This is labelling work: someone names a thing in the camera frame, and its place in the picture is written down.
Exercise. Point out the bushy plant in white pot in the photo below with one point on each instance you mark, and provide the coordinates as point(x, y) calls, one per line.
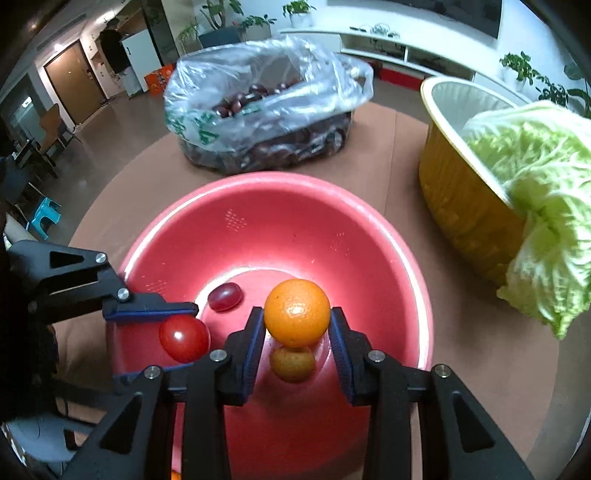
point(554, 92)

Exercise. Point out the red box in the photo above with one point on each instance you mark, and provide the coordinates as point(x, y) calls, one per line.
point(406, 74)

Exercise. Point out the small plant in white pot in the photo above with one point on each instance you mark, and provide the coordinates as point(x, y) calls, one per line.
point(519, 69)
point(300, 14)

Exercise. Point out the white refrigerator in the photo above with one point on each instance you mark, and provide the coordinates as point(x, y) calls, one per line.
point(141, 60)

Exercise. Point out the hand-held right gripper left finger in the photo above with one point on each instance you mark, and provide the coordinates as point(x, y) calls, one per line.
point(254, 355)

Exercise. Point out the white television cabinet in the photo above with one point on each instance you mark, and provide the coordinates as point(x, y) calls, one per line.
point(360, 46)

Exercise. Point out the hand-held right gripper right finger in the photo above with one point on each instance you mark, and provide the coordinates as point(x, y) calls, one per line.
point(340, 355)

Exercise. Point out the napa cabbage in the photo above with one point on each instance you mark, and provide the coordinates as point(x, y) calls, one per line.
point(545, 175)

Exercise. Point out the wooden chair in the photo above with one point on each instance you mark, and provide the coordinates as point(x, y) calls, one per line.
point(55, 129)

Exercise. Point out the red plastic basin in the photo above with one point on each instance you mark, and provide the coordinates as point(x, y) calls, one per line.
point(286, 230)

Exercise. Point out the golden foil bowl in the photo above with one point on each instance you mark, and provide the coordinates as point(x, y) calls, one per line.
point(457, 198)

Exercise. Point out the plant in ribbed white pot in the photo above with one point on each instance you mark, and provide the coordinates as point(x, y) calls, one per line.
point(256, 21)

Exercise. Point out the pile of dark chestnuts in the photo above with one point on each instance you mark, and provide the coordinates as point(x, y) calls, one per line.
point(277, 152)

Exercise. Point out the black television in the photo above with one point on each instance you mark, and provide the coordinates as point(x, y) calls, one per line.
point(461, 14)

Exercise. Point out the dark red grape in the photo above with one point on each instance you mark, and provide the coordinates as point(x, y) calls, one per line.
point(225, 297)

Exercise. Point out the clear plastic bag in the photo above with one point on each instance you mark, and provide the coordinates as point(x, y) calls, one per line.
point(207, 124)

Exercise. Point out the tall plant in blue-grey pot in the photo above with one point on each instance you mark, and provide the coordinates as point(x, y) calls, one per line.
point(221, 34)

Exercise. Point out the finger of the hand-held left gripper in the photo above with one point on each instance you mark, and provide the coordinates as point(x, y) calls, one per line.
point(147, 314)
point(124, 381)

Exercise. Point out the round brown table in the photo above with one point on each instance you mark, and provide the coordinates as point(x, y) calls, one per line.
point(461, 346)

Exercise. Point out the blue plastic stool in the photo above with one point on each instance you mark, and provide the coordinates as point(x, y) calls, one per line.
point(44, 214)

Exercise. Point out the orange cardboard box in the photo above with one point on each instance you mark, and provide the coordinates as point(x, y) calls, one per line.
point(159, 81)

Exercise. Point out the red cherry tomato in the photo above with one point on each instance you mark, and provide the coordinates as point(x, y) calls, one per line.
point(184, 339)

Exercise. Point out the brown wooden door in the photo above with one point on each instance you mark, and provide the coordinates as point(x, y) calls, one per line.
point(74, 83)

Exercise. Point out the brown longan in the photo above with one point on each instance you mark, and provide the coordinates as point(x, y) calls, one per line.
point(292, 365)

